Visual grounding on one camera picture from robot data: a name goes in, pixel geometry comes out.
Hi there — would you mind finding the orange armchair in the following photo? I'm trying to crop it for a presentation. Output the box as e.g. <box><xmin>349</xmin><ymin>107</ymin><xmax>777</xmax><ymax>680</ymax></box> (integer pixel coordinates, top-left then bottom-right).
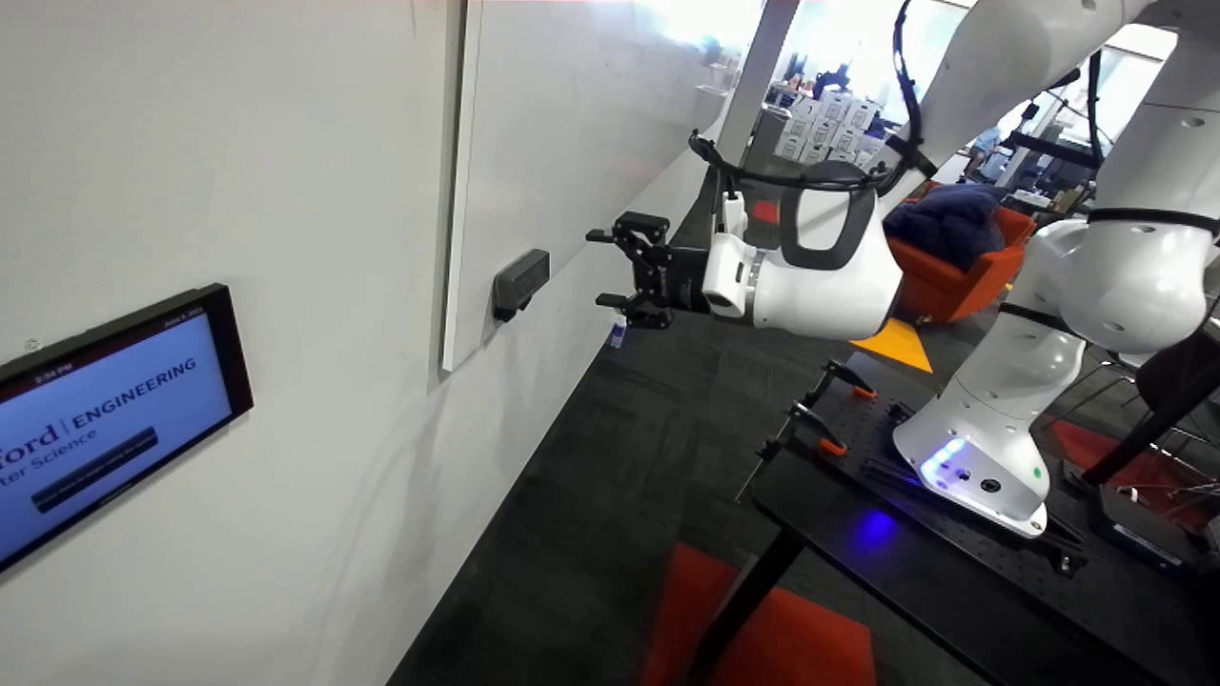
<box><xmin>890</xmin><ymin>203</ymin><xmax>1043</xmax><ymax>326</ymax></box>

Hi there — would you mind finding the black clamp with orange handle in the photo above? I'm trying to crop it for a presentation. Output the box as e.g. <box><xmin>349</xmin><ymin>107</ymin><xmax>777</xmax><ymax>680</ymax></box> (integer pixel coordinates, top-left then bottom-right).
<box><xmin>815</xmin><ymin>358</ymin><xmax>880</xmax><ymax>403</ymax></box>
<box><xmin>759</xmin><ymin>398</ymin><xmax>855</xmax><ymax>464</ymax></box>

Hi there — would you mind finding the dark blue cloth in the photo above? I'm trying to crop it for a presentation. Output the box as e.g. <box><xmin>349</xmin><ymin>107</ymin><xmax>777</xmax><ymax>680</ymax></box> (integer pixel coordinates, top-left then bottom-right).
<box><xmin>880</xmin><ymin>182</ymin><xmax>1011</xmax><ymax>275</ymax></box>

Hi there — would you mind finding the stack of white boxes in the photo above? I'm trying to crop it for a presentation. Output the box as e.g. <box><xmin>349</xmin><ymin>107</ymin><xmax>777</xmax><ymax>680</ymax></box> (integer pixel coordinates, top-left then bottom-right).
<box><xmin>768</xmin><ymin>87</ymin><xmax>898</xmax><ymax>176</ymax></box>

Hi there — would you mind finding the black whiteboard duster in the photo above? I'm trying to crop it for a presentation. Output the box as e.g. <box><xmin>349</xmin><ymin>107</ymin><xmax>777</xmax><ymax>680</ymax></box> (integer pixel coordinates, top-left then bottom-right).
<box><xmin>490</xmin><ymin>246</ymin><xmax>555</xmax><ymax>325</ymax></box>

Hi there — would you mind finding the black desk with equipment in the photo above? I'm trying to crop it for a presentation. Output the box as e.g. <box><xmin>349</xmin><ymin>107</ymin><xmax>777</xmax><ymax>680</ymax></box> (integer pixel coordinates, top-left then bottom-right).
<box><xmin>969</xmin><ymin>120</ymin><xmax>1114</xmax><ymax>198</ymax></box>

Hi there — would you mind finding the white wall whiteboard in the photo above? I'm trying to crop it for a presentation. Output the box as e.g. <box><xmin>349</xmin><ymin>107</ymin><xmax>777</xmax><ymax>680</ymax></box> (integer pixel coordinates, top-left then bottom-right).
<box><xmin>440</xmin><ymin>0</ymin><xmax>769</xmax><ymax>378</ymax></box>

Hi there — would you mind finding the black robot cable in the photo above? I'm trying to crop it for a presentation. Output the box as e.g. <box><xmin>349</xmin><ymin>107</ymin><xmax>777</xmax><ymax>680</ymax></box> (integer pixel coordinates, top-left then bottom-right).
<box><xmin>687</xmin><ymin>0</ymin><xmax>947</xmax><ymax>198</ymax></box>

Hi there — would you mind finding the black table leg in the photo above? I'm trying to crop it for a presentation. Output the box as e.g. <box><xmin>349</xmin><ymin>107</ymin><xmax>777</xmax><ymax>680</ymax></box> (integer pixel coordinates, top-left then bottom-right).
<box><xmin>682</xmin><ymin>525</ymin><xmax>814</xmax><ymax>686</ymax></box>

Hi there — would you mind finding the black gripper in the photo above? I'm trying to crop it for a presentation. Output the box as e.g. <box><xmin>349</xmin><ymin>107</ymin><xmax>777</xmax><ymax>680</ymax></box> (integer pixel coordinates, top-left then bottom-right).
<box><xmin>583</xmin><ymin>209</ymin><xmax>716</xmax><ymax>333</ymax></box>

